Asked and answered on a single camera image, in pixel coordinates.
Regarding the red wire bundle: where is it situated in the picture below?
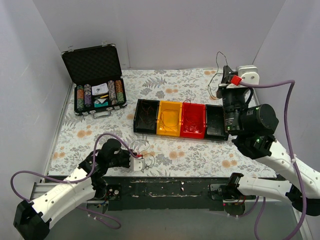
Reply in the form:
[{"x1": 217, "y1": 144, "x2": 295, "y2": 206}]
[{"x1": 129, "y1": 139, "x2": 156, "y2": 171}]

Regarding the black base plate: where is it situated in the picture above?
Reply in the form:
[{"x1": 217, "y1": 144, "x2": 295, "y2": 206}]
[{"x1": 77, "y1": 176, "x2": 257, "y2": 211}]

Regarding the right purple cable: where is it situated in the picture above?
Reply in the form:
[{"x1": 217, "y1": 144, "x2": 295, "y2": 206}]
[{"x1": 239, "y1": 79, "x2": 307, "y2": 240}]

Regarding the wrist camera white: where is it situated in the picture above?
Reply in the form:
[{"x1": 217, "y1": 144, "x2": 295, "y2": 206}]
[
  {"x1": 226, "y1": 65, "x2": 260, "y2": 89},
  {"x1": 130, "y1": 156, "x2": 146, "y2": 172}
]

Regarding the right black bin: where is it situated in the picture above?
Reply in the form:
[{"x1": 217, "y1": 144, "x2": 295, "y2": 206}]
[{"x1": 204, "y1": 104, "x2": 229, "y2": 141}]

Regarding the yellow bin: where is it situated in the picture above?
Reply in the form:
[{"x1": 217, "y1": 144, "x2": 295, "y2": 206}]
[{"x1": 156, "y1": 101, "x2": 183, "y2": 137}]

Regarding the floral table mat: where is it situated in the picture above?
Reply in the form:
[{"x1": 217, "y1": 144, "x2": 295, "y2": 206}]
[{"x1": 47, "y1": 69, "x2": 276, "y2": 178}]

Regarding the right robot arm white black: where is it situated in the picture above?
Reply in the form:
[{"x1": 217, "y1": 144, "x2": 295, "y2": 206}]
[{"x1": 216, "y1": 65, "x2": 320, "y2": 216}]

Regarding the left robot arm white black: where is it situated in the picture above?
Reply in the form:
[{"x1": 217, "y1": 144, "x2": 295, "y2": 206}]
[{"x1": 13, "y1": 138, "x2": 134, "y2": 240}]

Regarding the left black bin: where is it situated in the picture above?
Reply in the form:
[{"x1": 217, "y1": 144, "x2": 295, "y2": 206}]
[{"x1": 133, "y1": 99, "x2": 160, "y2": 135}]

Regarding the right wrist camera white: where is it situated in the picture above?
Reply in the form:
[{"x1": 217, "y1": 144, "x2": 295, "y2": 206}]
[{"x1": 226, "y1": 65, "x2": 260, "y2": 89}]

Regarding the black poker chip case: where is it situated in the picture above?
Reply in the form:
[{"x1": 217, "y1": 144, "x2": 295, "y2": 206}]
[{"x1": 61, "y1": 43, "x2": 127, "y2": 118}]

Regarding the teal card box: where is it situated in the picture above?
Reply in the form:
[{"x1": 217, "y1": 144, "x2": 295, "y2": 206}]
[{"x1": 93, "y1": 98, "x2": 109, "y2": 108}]

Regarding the purple cable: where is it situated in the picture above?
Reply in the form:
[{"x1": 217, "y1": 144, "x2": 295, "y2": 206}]
[
  {"x1": 10, "y1": 133, "x2": 141, "y2": 230},
  {"x1": 239, "y1": 79, "x2": 307, "y2": 240}
]

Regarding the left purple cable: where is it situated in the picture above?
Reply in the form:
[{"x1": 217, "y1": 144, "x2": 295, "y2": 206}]
[{"x1": 10, "y1": 133, "x2": 141, "y2": 230}]

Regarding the black bin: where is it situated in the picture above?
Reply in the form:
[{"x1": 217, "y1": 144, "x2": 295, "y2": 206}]
[
  {"x1": 133, "y1": 99, "x2": 160, "y2": 135},
  {"x1": 204, "y1": 104, "x2": 229, "y2": 141}
]

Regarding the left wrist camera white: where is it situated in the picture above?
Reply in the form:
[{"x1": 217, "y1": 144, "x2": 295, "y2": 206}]
[{"x1": 130, "y1": 156, "x2": 146, "y2": 172}]

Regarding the red bin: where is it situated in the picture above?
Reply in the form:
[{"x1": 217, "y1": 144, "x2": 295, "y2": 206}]
[{"x1": 180, "y1": 101, "x2": 206, "y2": 139}]

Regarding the aluminium rail frame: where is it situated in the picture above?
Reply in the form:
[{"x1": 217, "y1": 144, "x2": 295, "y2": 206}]
[{"x1": 22, "y1": 176, "x2": 318, "y2": 240}]

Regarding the playing card deck white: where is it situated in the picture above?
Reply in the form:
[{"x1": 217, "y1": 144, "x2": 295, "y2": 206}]
[{"x1": 91, "y1": 83, "x2": 109, "y2": 96}]

